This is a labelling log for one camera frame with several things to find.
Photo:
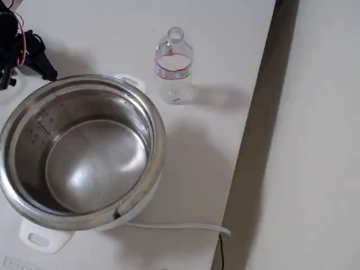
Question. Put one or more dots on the clear plastic water bottle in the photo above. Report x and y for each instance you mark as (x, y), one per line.
(174, 84)

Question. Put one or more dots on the black cloth-covered robot arm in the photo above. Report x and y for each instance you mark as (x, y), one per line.
(7, 24)

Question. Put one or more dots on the white rice cooker housing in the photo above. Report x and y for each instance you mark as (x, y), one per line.
(60, 237)

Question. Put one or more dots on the stainless steel inner pot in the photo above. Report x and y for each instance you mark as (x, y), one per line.
(98, 157)

